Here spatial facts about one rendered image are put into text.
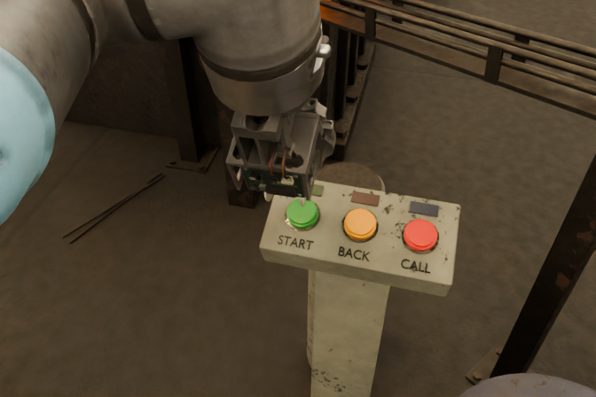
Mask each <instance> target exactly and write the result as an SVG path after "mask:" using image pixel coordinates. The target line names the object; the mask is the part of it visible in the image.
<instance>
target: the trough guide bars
mask: <svg viewBox="0 0 596 397"><path fill-rule="evenodd" d="M338 1H341V2H343V3H347V4H352V5H355V6H357V7H361V8H364V9H365V12H361V11H358V10H355V9H352V8H349V7H346V6H343V5H340V4H336V3H333V2H330V1H327V0H319V2H320V5H322V6H324V7H327V8H330V9H333V10H336V11H338V12H343V13H346V14H348V15H351V16H354V17H357V18H360V19H364V20H365V39H368V40H371V41H374V37H375V36H376V24H379V25H382V26H384V27H389V28H392V29H395V30H397V31H400V32H403V33H406V34H408V35H413V36H416V37H418V38H421V39H424V40H427V41H430V42H432V43H437V44H440V45H442V46H445V47H448V48H451V49H454V50H456V51H461V52H464V53H466V54H469V55H472V56H475V57H477V58H482V59H485V60H487V61H486V67H485V73H484V78H483V80H484V81H485V82H488V83H491V84H494V85H497V82H498V80H499V75H500V70H501V65H502V66H507V67H510V68H512V69H515V70H518V71H521V72H524V73H526V74H531V75H534V76H536V77H539V78H542V79H545V80H548V81H550V82H555V83H558V84H560V85H563V86H566V87H569V88H571V89H574V90H579V91H582V92H584V93H587V94H590V95H593V96H595V97H596V86H593V85H591V84H588V83H585V82H580V81H578V80H575V79H571V78H568V77H566V76H563V75H560V74H556V73H552V72H549V71H546V70H544V69H541V68H538V67H535V66H530V65H527V64H525V63H526V59H527V60H530V61H533V62H537V63H539V64H542V65H545V66H550V67H553V68H556V69H559V70H561V71H565V72H568V73H571V74H575V75H579V76H582V77H584V78H587V79H590V80H594V81H596V63H592V62H590V61H586V60H583V59H580V58H575V57H571V56H569V55H565V54H562V53H559V52H556V51H550V50H548V49H544V48H541V47H538V46H535V45H532V44H529V41H530V40H532V41H536V42H539V43H544V44H548V45H551V46H554V47H557V48H561V49H563V50H567V51H573V52H575V53H579V54H582V55H585V56H588V57H592V58H596V49H594V48H591V47H587V46H584V45H581V44H577V43H572V42H568V41H565V40H561V39H558V38H555V37H551V36H549V35H542V34H539V33H536V32H532V31H529V30H526V29H522V28H519V27H514V26H510V25H507V24H504V23H500V22H496V21H494V20H490V19H485V18H481V17H478V16H474V15H471V14H468V13H464V12H459V11H455V10H452V9H449V8H445V7H442V6H439V5H435V4H430V3H426V2H423V1H420V0H392V4H390V3H386V2H383V1H381V0H338ZM404 4H408V5H411V6H415V7H418V8H421V9H424V10H428V11H431V12H436V13H440V14H442V15H445V16H449V17H452V18H455V19H461V20H464V21H467V22H470V23H474V24H476V25H480V26H483V27H488V28H492V29H495V30H498V31H501V32H505V33H508V34H511V35H515V38H514V39H511V38H507V37H504V36H501V35H496V34H492V33H490V32H486V31H483V30H481V29H477V28H474V27H469V26H465V25H462V24H459V23H456V22H453V21H449V20H447V19H441V18H438V17H435V16H432V15H428V14H426V13H422V12H417V11H414V10H411V9H407V8H404ZM376 12H377V13H380V14H383V15H386V16H389V17H392V21H391V20H387V19H383V18H380V17H377V16H376ZM403 21H406V22H409V23H412V24H414V25H417V26H421V27H425V28H428V29H431V30H435V31H437V32H440V33H443V34H446V35H451V36H454V37H457V38H459V39H463V40H466V41H469V42H471V43H477V44H480V45H482V46H485V47H488V48H489V49H488V51H483V50H480V49H477V48H475V47H472V46H468V45H465V44H463V43H458V42H455V41H452V40H449V39H446V38H443V37H441V36H438V35H433V34H430V33H427V32H424V31H421V30H418V29H416V28H413V27H407V26H405V25H403ZM504 52H505V53H508V54H511V55H512V57H511V59H509V58H505V57H503V54H504Z"/></svg>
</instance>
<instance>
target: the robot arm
mask: <svg viewBox="0 0 596 397"><path fill-rule="evenodd" d="M322 34H323V33H322V25H321V15H320V2H319V0H0V225H1V224H2V223H3V222H5V221H6V220H7V219H8V217H9V216H10V215H11V214H12V213H13V211H14V210H15V209H16V207H17V206H18V204H19V202H20V201H21V199H22V198H23V196H24V195H25V194H26V193H27V192H28V191H29V190H30V189H31V188H32V187H33V186H34V185H35V183H36V182H37V181H38V179H39V178H40V176H41V175H42V173H43V171H44V170H45V168H46V166H47V164H48V162H49V160H50V157H51V154H52V150H53V146H54V142H55V137H56V135H57V134H58V132H59V129H60V127H61V125H62V123H63V121H64V120H65V118H66V117H67V114H68V112H69V110H70V108H71V106H72V104H73V102H74V101H75V98H76V96H77V94H78V92H79V90H80V88H81V87H82V84H83V82H84V81H85V79H86V77H87V76H88V74H89V72H90V70H91V69H92V68H93V66H94V64H95V62H96V60H97V58H98V55H99V53H100V52H101V50H102V49H104V48H112V47H118V46H125V45H131V44H139V43H151V42H158V41H164V40H175V39H180V38H186V37H192V38H193V40H194V42H195V45H196V47H197V49H198V52H199V54H200V59H201V61H202V64H203V66H204V68H205V70H206V73H207V76H208V79H209V81H210V84H211V87H212V89H213V91H214V93H215V95H216V96H217V98H218V99H219V100H220V101H221V102H222V103H223V104H225V105H226V106H228V107H229V108H230V109H232V110H233V111H235V114H234V116H233V119H232V122H231V131H232V133H233V135H234V137H233V139H232V142H231V148H230V150H229V153H228V156H227V159H226V161H225V163H226V165H227V167H228V169H229V171H230V174H231V178H232V180H233V181H234V184H235V186H236V188H237V190H239V191H240V188H241V185H242V182H243V179H245V182H246V184H247V187H248V189H249V190H253V191H264V197H265V199H266V200H267V201H271V198H272V196H273V195H279V196H285V197H291V198H295V197H299V198H301V199H300V206H303V205H304V203H305V200H306V199H307V200H308V201H310V197H311V193H312V189H313V184H314V181H315V178H316V176H317V175H318V173H319V172H320V171H321V169H322V166H323V161H324V160H325V158H326V157H328V156H330V155H332V154H333V149H334V146H335V141H336V134H335V131H334V129H333V125H334V121H327V120H326V110H327V108H326V107H324V106H322V105H321V104H320V103H319V102H318V99H317V98H310V97H311V96H312V95H313V93H314V92H315V90H316V89H317V88H318V86H319V85H320V83H321V82H322V78H323V75H324V71H325V62H326V60H327V58H329V57H330V55H331V47H330V46H329V37H328V36H326V35H322ZM236 157H237V160H236ZM233 166H237V167H239V172H238V176H236V173H235V171H234V168H233Z"/></svg>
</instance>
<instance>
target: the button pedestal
mask: <svg viewBox="0 0 596 397"><path fill-rule="evenodd" d="M314 184H317V185H323V186H324V188H323V192H322V196H321V197H319V196H313V195H311V197H310V200H311V201H312V202H314V203H315V205H316V206H317V209H318V218H317V220H316V222H315V223H314V224H313V225H312V226H310V227H308V228H306V229H298V228H296V227H294V226H293V225H292V224H291V223H290V222H289V220H288V219H287V215H286V211H287V208H288V207H289V205H290V204H291V203H292V202H293V201H295V200H297V199H300V198H299V197H295V198H291V197H285V196H279V195H274V197H273V200H272V203H271V209H270V211H269V215H268V218H267V222H266V224H265V228H264V231H263V236H262V239H261V243H260V245H259V246H260V250H261V252H262V255H263V258H264V259H265V260H266V261H271V262H276V263H280V264H285V265H289V266H294V267H298V268H303V269H311V270H315V291H314V317H313V344H312V371H311V383H308V382H304V381H301V383H300V387H299V391H298V394H297V397H370V394H371V390H372V384H373V376H374V371H375V366H376V362H377V356H378V352H379V347H380V338H381V333H382V328H383V324H384V319H385V314H386V309H387V304H388V296H389V290H390V286H395V287H399V288H404V289H407V290H412V291H416V292H424V293H429V294H434V295H438V296H443V297H444V296H446V295H447V293H448V291H449V290H450V288H451V286H452V281H453V273H454V265H455V256H456V248H457V240H458V231H459V215H460V205H458V204H453V203H448V202H442V201H437V200H432V199H426V198H416V197H412V196H406V195H401V194H395V193H390V192H385V191H375V190H370V189H365V188H359V187H354V186H348V185H343V184H338V183H329V182H323V181H318V180H315V181H314ZM353 191H359V192H363V193H369V194H374V195H380V202H379V206H369V205H364V204H358V203H354V202H350V201H351V197H352V192H353ZM411 201H416V202H420V203H426V204H431V205H437V206H439V211H438V217H434V216H429V215H424V214H415V213H409V209H410V204H411ZM358 208H362V209H366V210H368V211H370V212H371V213H372V214H373V215H374V217H375V219H376V230H375V231H374V233H373V234H372V235H371V236H370V237H369V238H366V239H354V238H353V237H351V236H350V235H349V234H348V233H347V232H346V230H345V227H344V221H345V217H346V216H347V214H348V213H349V212H350V211H352V210H354V209H358ZM417 219H422V220H426V221H429V222H431V223H432V224H433V225H434V226H435V228H436V231H437V240H436V242H435V245H434V246H433V247H432V248H430V249H429V250H426V251H416V250H414V249H412V248H410V247H409V246H408V245H407V244H406V242H405V240H404V230H405V227H406V226H407V224H408V223H409V222H411V221H413V220H417Z"/></svg>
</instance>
